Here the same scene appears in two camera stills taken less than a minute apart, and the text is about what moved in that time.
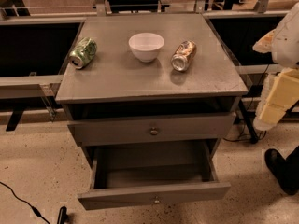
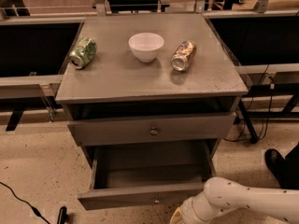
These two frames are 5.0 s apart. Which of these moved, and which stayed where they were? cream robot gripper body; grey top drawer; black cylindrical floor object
Moved: cream robot gripper body
Stayed: black cylindrical floor object; grey top drawer
